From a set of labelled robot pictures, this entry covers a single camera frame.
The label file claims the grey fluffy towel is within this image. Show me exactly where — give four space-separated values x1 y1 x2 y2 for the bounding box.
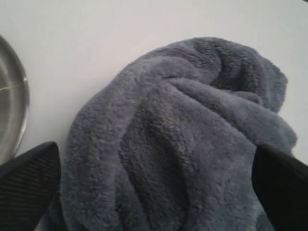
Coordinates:
42 38 296 231

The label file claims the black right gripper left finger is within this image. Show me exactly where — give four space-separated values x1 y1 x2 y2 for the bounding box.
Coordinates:
0 141 61 231

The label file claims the round stainless steel plate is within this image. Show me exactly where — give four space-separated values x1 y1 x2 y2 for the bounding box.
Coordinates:
0 37 29 164

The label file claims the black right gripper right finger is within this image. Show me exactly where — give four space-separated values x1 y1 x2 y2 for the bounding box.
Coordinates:
251 144 308 231

